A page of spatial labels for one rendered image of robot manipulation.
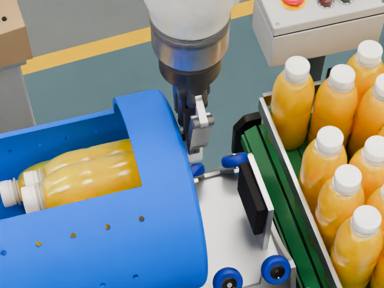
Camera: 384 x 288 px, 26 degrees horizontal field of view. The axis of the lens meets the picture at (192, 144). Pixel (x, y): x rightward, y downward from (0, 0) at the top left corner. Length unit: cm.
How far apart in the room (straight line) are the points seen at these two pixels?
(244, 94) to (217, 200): 132
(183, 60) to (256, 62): 182
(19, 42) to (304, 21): 47
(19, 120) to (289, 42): 56
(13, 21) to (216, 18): 60
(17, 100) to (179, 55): 72
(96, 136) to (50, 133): 7
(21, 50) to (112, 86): 126
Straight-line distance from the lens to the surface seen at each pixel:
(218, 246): 131
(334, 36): 142
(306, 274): 134
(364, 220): 117
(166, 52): 92
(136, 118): 107
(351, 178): 120
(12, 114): 162
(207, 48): 91
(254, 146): 145
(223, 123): 258
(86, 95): 267
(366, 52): 135
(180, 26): 87
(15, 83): 155
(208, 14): 86
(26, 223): 102
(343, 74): 131
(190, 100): 98
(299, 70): 131
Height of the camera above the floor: 209
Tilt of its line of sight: 56 degrees down
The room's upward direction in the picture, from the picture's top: straight up
